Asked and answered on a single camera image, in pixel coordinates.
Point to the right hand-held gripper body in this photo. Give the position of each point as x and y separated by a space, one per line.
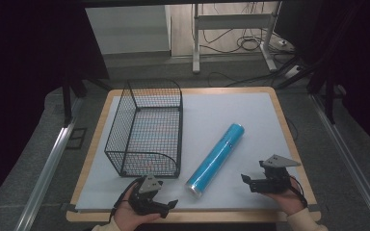
277 178

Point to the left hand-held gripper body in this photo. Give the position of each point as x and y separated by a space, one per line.
144 200

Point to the blue plastic wrap roll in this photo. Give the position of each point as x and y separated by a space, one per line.
215 159

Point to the person's right hand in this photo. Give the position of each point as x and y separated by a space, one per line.
285 200

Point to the person's left hand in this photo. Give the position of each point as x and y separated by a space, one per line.
126 218

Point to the black floor plate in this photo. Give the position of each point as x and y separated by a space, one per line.
76 138

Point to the black metal stand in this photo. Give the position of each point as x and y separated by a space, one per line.
66 99
329 96

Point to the white power strip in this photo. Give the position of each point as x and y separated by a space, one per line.
293 72

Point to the dark curtain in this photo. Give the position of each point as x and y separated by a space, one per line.
359 48
22 64

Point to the white board with wooden frame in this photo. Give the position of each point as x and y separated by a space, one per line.
237 109

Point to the silver metal rail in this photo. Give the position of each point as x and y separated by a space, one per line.
350 163
49 166

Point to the white metal desk frame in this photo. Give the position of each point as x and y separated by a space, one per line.
234 20

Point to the white wall panel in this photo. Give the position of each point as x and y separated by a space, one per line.
126 29

